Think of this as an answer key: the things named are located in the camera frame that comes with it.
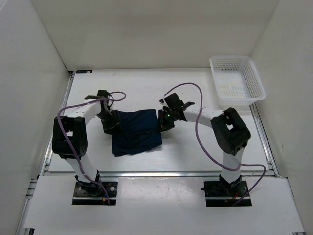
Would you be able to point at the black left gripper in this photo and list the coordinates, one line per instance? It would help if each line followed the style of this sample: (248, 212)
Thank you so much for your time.
(115, 122)

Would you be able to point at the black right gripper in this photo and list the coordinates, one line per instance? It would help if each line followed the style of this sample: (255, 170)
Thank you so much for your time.
(163, 125)

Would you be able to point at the navy blue shorts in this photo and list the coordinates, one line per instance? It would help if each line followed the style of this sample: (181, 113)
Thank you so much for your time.
(139, 133)

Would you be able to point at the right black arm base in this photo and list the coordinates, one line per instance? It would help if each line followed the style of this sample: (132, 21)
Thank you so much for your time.
(217, 195)

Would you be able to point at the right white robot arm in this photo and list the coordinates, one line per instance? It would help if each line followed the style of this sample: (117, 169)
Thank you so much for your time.
(231, 133)

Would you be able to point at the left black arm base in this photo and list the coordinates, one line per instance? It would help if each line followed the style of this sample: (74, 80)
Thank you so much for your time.
(90, 194)

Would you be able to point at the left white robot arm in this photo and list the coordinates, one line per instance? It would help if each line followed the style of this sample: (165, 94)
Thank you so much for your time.
(69, 138)

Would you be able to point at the small dark label sticker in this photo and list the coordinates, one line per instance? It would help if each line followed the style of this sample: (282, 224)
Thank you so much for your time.
(84, 71)

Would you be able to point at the white plastic mesh basket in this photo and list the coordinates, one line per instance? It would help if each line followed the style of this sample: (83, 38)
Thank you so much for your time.
(236, 80)

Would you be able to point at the front aluminium rail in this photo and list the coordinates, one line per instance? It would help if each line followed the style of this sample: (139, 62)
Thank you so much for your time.
(160, 174)

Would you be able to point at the right aluminium frame rail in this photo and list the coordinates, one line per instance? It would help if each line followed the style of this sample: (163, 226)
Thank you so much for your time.
(273, 199)

